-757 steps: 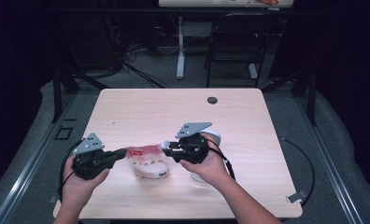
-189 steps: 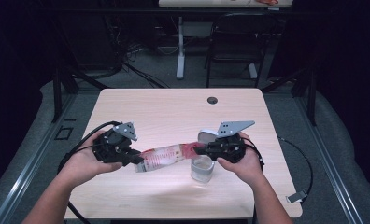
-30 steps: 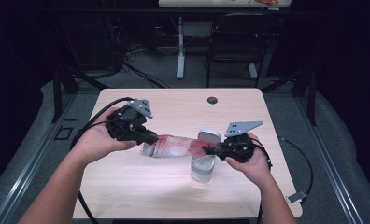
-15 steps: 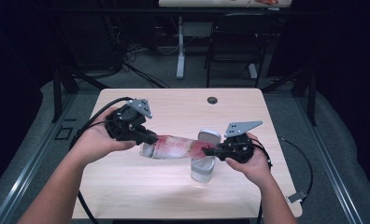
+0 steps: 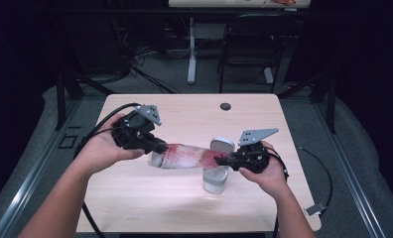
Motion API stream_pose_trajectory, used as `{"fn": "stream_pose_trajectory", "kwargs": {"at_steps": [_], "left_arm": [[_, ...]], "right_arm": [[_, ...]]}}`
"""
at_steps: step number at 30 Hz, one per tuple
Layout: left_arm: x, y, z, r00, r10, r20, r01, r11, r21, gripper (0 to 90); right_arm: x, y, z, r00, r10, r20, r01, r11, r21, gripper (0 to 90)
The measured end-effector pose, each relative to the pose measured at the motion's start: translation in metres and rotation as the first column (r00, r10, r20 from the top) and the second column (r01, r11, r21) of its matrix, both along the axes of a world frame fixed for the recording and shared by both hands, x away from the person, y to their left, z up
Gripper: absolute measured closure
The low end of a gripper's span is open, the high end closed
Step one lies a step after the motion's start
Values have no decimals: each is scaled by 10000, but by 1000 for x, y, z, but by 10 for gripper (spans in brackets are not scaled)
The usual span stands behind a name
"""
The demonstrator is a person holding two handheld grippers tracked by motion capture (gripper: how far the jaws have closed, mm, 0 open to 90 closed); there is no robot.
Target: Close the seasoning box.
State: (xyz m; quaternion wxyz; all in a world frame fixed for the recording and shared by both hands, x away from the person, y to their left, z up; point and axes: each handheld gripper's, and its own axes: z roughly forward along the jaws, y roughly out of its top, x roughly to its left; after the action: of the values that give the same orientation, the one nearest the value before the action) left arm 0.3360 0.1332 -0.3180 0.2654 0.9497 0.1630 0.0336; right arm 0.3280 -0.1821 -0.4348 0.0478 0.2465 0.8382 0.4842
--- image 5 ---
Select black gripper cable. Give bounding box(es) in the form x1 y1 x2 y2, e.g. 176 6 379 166
265 145 333 238
73 102 142 238

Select bundle of floor cables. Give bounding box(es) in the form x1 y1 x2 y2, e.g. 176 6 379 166
109 16 193 95

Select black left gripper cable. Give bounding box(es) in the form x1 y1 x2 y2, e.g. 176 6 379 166
73 102 142 238

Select aluminium floor rail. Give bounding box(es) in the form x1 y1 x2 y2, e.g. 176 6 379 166
312 100 387 238
0 98 83 238

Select wooden desk with white legs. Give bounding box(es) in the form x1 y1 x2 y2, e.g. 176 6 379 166
168 0 313 85

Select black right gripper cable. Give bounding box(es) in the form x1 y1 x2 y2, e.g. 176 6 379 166
265 145 333 238

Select person's left hand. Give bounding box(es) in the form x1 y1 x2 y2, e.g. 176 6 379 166
74 113 146 176

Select black folding chair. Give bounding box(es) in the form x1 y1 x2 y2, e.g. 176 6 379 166
217 13 298 94

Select person's right hand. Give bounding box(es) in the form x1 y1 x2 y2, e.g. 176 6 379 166
238 140 291 200

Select black curtain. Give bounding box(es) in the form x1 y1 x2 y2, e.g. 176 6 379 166
331 0 393 206
0 0 59 212

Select black metal stand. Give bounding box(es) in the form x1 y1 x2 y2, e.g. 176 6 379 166
54 68 117 131
277 70 337 135

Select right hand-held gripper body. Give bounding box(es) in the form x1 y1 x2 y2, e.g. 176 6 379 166
234 128 280 175

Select clear plastic container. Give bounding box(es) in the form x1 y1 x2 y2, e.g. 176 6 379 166
201 136 236 195

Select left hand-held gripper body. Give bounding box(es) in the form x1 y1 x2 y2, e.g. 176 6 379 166
111 104 163 152

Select red printed clear plastic bag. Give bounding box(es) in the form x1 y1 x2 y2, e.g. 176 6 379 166
148 143 230 171

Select grey cable clip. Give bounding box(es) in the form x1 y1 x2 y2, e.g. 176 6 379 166
304 201 328 217

